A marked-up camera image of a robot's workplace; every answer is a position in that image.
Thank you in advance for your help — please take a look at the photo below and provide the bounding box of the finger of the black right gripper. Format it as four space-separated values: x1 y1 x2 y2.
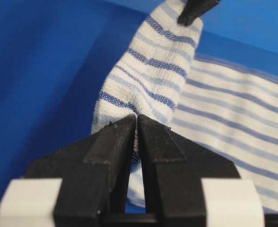
178 0 220 26

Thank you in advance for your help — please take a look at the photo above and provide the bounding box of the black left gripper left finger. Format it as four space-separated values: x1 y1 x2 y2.
0 113 136 227

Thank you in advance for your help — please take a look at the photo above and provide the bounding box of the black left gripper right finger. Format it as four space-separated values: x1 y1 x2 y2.
136 113 265 227

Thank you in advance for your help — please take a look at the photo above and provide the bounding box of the white blue striped towel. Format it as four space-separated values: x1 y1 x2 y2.
91 0 278 213

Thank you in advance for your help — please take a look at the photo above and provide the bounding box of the blue table cloth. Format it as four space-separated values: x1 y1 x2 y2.
0 0 278 200

